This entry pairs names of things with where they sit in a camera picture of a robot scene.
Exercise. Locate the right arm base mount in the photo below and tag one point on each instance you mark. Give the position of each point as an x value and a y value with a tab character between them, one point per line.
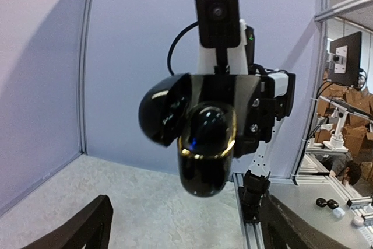
250	195

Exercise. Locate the black earbud charging case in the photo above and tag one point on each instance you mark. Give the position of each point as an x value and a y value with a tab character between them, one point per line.
163	118

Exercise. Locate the black earbud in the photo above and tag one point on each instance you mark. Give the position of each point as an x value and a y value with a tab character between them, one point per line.
209	130

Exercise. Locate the small white case background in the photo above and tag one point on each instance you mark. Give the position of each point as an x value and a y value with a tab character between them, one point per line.
338	212

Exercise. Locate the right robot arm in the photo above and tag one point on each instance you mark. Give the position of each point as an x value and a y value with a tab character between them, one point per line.
229	115

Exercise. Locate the white round case background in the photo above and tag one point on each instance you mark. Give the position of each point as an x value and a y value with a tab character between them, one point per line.
358	221

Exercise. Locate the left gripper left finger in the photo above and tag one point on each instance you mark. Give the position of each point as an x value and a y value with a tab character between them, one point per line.
89	228

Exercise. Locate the black monitor background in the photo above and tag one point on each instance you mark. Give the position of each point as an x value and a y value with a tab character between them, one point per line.
346	59

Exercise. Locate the person in background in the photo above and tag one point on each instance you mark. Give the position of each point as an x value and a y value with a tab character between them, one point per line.
343	167

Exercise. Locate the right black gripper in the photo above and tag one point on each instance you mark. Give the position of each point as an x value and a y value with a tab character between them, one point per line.
251	98

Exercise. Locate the aluminium front rail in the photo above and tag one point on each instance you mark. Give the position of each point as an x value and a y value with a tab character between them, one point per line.
251	232

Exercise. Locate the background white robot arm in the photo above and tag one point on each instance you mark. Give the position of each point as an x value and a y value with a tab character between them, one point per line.
343	127

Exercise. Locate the black earbud case background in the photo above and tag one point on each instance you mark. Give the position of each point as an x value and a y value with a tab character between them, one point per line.
321	202

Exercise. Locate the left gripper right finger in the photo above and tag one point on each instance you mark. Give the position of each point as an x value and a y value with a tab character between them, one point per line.
283	228

